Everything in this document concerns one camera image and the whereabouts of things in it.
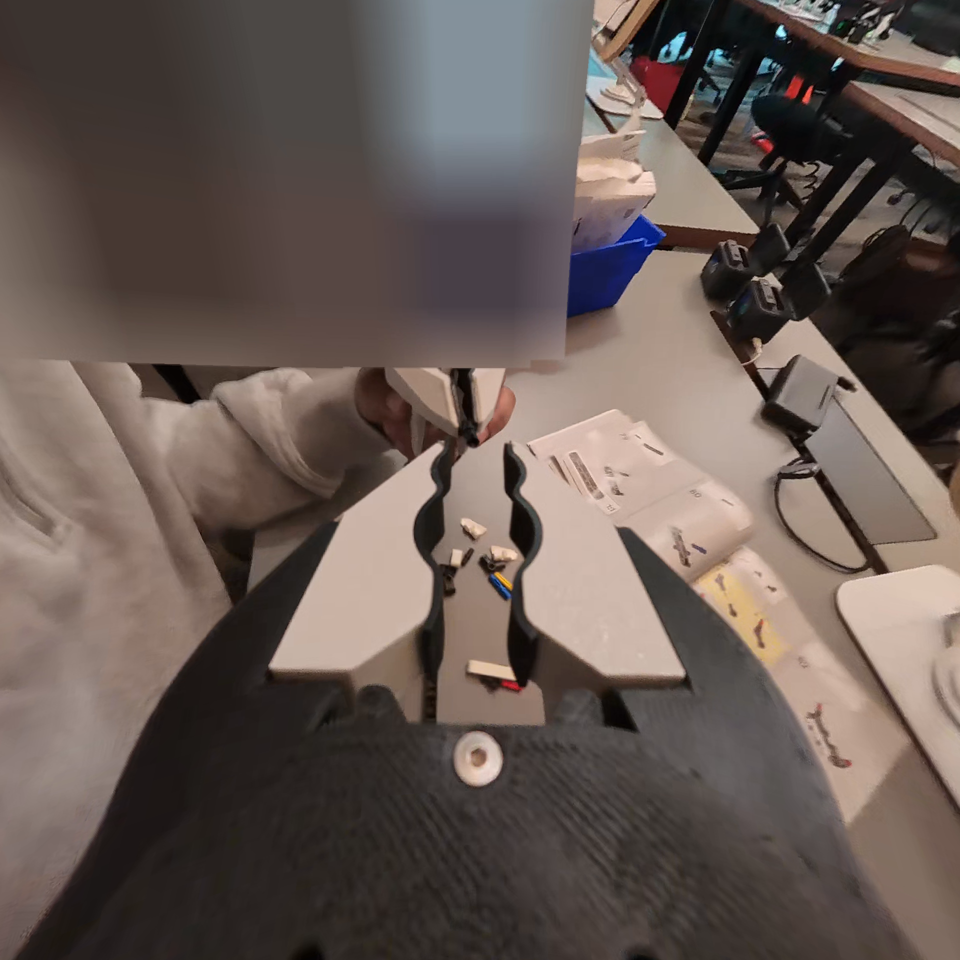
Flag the black battery charger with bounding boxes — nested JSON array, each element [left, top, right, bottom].
[[726, 261, 832, 344], [699, 223, 792, 303]]

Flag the white flat device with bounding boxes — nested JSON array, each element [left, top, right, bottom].
[[834, 564, 960, 807]]

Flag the person's left hand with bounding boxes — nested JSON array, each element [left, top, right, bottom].
[[357, 369, 520, 457]]

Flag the blue plastic bin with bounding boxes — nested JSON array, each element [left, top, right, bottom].
[[567, 215, 667, 318]]

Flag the white paper bags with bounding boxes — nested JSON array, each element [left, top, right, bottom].
[[572, 129, 658, 255]]

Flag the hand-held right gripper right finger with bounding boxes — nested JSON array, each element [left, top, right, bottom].
[[502, 441, 689, 725]]

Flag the grey desk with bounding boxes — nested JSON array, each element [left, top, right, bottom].
[[583, 96, 760, 250]]

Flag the grey closed laptop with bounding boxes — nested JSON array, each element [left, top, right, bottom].
[[801, 396, 939, 546]]

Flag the lego instruction booklet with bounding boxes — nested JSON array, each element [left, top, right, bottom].
[[527, 408, 901, 826]]

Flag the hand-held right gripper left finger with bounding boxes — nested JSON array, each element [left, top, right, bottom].
[[267, 441, 459, 725]]

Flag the black cable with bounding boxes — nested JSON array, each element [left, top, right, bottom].
[[772, 456, 875, 576]]

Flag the black office chair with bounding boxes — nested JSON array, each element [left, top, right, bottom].
[[750, 93, 849, 226]]

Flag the red plastic crate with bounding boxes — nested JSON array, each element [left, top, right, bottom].
[[628, 56, 687, 97]]

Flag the black power adapter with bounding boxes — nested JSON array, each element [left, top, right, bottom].
[[761, 354, 856, 435]]

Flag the person's left forearm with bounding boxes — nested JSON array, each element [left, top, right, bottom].
[[210, 367, 402, 500]]

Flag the wooden desk with black legs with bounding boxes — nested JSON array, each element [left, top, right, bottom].
[[780, 75, 960, 256], [663, 0, 960, 151]]

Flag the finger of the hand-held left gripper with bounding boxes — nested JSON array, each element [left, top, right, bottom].
[[384, 367, 462, 457], [463, 367, 508, 442]]

